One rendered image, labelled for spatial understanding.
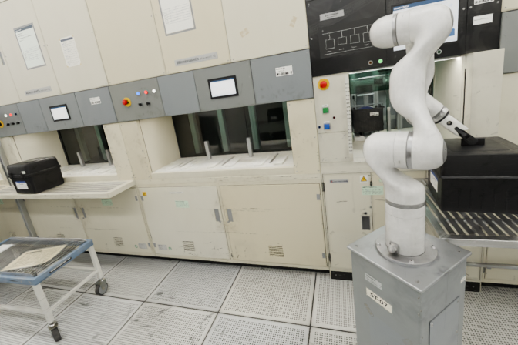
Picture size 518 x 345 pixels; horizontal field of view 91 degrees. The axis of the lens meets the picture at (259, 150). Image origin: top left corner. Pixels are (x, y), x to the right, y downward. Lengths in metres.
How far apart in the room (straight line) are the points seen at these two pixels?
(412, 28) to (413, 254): 0.72
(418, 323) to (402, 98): 0.69
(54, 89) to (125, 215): 1.19
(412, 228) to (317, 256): 1.10
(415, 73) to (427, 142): 0.21
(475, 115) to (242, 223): 1.54
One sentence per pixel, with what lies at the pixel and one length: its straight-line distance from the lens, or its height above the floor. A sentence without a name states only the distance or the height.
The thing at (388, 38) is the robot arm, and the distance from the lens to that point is 0.98.
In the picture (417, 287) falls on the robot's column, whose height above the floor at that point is 0.76.
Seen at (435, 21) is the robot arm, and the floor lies 1.49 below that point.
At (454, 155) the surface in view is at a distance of 1.29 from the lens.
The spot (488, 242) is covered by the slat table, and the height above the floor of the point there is 0.75.
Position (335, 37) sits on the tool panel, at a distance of 1.60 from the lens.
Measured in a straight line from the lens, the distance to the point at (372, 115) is 2.14.
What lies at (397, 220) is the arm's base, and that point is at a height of 0.90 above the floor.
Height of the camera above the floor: 1.38
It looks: 14 degrees down
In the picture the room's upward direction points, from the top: 8 degrees counter-clockwise
